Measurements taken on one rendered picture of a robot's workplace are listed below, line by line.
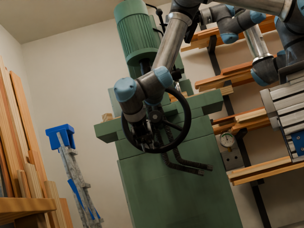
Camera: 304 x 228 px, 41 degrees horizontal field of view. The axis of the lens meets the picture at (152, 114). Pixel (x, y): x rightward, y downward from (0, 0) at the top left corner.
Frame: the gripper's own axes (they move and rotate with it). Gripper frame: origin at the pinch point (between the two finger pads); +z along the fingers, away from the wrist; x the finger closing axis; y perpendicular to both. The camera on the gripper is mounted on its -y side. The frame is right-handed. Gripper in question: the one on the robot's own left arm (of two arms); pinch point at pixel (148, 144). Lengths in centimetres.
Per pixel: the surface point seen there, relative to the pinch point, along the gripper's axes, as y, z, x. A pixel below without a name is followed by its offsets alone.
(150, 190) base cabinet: 1.9, 28.1, -6.6
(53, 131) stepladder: -86, 65, -68
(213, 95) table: -26.8, 11.8, 31.5
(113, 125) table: -26.5, 12.0, -15.7
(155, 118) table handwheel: -10.3, -1.8, 5.1
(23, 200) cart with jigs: 59, -67, -15
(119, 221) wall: -114, 247, -76
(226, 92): -37, 24, 39
